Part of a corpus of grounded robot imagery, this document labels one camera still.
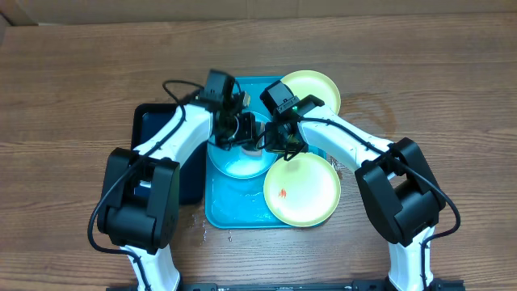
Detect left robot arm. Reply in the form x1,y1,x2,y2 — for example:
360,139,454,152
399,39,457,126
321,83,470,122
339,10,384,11
87,88,254,290

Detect teal plastic tray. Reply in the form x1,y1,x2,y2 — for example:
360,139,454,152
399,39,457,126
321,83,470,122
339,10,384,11
204,76,338,230

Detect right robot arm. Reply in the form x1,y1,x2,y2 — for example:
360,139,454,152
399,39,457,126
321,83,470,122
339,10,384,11
260,94,449,290

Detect black water tray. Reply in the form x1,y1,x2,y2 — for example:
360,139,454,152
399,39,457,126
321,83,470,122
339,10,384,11
131,103,207,206

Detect near yellow-green plate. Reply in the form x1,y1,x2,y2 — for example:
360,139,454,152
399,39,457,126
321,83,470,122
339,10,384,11
263,153,341,227

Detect far yellow-green plate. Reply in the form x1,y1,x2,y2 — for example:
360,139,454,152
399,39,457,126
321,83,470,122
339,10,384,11
281,70,341,114

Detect light blue plate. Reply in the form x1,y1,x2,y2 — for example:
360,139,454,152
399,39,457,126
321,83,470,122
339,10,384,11
208,111,278,179

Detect yellow-green plate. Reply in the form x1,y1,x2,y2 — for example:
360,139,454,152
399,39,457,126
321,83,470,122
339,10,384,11
281,70,341,114
263,153,341,227

